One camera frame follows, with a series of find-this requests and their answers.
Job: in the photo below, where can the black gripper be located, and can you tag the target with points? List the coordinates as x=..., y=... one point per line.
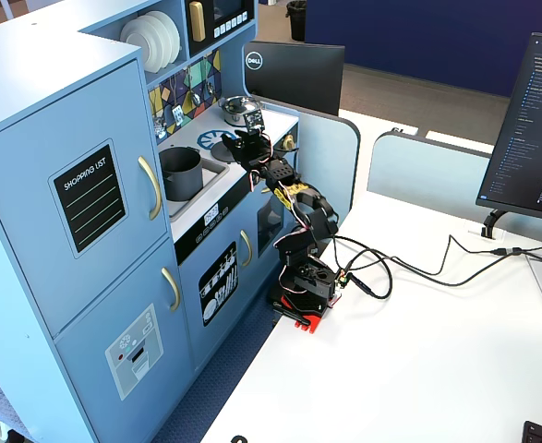
x=242, y=149

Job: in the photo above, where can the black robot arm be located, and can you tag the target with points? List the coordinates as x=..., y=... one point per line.
x=312, y=217

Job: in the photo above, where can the steel pot lid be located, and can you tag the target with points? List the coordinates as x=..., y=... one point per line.
x=234, y=104

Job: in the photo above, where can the stainless steel pot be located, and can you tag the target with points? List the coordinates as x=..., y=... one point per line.
x=231, y=117

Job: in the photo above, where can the gray toy sink basin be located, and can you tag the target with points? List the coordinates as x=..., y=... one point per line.
x=215, y=173

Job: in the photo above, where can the gray cooking pot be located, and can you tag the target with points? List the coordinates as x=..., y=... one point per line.
x=183, y=177

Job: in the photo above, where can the steel ladle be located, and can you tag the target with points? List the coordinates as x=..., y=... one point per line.
x=196, y=98

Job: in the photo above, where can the small steel spoon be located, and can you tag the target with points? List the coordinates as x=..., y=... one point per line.
x=208, y=90

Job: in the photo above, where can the steel slotted spatula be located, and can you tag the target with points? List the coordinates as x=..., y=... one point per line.
x=177, y=115

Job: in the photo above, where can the steel slotted spoon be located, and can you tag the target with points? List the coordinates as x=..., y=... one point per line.
x=160, y=130

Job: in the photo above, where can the oven door with window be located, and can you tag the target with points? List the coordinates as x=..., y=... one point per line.
x=270, y=226

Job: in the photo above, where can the black Dell monitor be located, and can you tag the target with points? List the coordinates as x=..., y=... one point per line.
x=298, y=74

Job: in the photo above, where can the light gray desk partition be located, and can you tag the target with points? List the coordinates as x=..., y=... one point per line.
x=423, y=171
x=330, y=175

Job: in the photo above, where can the black toy microwave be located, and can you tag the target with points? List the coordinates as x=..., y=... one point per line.
x=222, y=27

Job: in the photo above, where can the white plate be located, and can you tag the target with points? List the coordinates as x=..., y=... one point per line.
x=172, y=32
x=159, y=34
x=134, y=44

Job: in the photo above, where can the black trash bin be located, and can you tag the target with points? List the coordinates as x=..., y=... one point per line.
x=297, y=20

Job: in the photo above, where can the black shopping list board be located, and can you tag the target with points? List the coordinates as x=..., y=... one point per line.
x=89, y=198

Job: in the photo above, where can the dishwasher door with print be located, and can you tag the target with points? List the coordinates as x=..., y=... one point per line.
x=192, y=295

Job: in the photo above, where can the robot controller circuit board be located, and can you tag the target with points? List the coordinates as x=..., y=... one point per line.
x=343, y=279

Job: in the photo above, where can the red black table clamp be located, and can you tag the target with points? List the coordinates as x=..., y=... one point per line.
x=312, y=320

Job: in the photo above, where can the blue wooden toy kitchen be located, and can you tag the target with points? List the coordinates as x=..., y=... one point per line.
x=44, y=92

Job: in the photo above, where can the blue fridge door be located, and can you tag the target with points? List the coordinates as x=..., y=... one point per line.
x=21, y=194

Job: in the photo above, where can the blue freezer door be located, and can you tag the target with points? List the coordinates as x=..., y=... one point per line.
x=95, y=332

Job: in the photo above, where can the monitor with dark screen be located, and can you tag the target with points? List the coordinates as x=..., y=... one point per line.
x=529, y=138

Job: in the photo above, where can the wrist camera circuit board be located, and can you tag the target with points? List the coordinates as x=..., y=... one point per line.
x=254, y=121

